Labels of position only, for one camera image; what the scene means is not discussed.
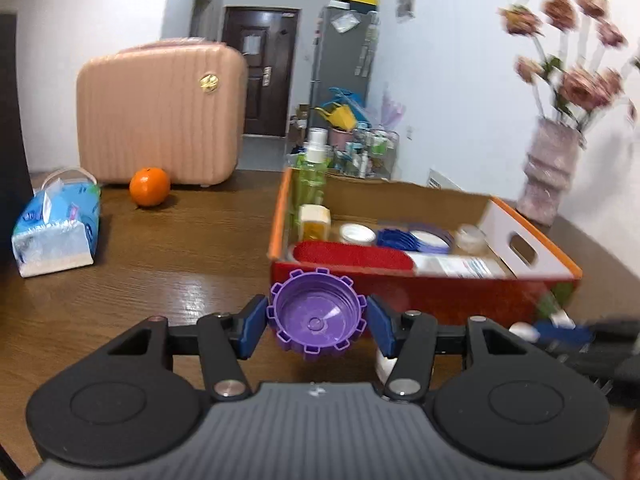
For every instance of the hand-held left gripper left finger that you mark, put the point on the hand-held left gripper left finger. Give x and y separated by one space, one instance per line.
252 330

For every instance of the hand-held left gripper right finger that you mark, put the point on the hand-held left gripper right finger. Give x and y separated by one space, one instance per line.
380 330

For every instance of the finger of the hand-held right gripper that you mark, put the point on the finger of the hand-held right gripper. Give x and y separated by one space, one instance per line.
562 334

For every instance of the green tube with white cap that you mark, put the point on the green tube with white cap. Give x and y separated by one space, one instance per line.
550 302

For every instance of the purple notched lid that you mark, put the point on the purple notched lid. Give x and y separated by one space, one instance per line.
315 317

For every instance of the orange-edged cardboard box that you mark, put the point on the orange-edged cardboard box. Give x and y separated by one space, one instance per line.
450 305

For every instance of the green spray bottle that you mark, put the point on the green spray bottle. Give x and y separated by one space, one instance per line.
310 180

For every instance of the white plastic bottle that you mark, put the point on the white plastic bottle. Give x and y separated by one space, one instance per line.
384 366

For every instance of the dark blue scalloped lid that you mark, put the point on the dark blue scalloped lid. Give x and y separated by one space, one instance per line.
392 239

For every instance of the small white round cap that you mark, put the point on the small white round cap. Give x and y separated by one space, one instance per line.
357 234

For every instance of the white carton with blue label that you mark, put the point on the white carton with blue label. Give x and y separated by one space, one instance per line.
455 265

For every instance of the yellow bottle with white cap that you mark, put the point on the yellow bottle with white cap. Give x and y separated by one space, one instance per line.
314 220

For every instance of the clear plastic jar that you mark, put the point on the clear plastic jar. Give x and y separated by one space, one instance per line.
470 237

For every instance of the pink textured vase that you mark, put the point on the pink textured vase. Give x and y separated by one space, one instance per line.
550 170

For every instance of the orange fruit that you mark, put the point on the orange fruit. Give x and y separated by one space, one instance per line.
150 187

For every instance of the yellow watering can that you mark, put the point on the yellow watering can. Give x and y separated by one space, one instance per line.
340 116

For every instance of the purple dried flower bouquet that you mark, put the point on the purple dried flower bouquet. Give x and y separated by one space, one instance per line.
392 110

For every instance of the blue tissue pack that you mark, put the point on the blue tissue pack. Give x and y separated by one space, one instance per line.
55 225

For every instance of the pink ribbed suitcase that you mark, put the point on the pink ribbed suitcase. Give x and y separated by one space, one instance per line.
160 115

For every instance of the pink artificial flowers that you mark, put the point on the pink artificial flowers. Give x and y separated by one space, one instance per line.
582 87

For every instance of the dark brown entrance door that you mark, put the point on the dark brown entrance door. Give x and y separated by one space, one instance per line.
260 60

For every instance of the grey refrigerator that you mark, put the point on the grey refrigerator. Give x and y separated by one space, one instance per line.
340 60

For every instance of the wall picture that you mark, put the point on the wall picture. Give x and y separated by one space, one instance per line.
406 1

